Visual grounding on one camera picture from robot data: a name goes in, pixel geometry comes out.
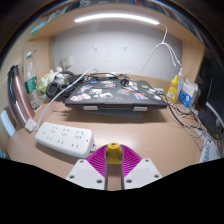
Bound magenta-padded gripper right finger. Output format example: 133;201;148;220
120;144;164;191

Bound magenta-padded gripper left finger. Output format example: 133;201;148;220
65;144;109;191

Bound yellow charger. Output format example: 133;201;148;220
105;142;124;165

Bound white power strip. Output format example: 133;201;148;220
34;121;97;159

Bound grey laptop stand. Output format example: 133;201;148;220
82;104;149;119

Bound white keyboard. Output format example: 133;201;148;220
199;136;222;164

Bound white crumpled paper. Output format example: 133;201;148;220
24;118;39;132

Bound black laptop with stickers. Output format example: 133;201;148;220
63;78;169;110

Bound yellow bottle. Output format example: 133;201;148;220
165;74;180;103

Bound black headphones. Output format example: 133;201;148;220
45;70;79;100

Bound blue and white box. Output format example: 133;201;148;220
177;77;199;109

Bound white flat oblong object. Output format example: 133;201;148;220
0;109;17;138

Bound pink thermos flask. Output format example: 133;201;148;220
7;64;36;129

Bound white and green plush toy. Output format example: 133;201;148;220
38;68;66;96

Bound black monitor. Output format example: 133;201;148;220
194;56;224;136

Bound clear plastic water bottle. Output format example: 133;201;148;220
23;49;43;112

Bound white light bar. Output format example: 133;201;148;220
73;13;160;26

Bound white power strip cable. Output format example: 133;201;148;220
35;67;101;132

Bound black looped cable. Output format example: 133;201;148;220
88;72;131;86

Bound white wall socket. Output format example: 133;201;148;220
60;55;73;68

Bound white hanging cable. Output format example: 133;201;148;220
139;23;184;77

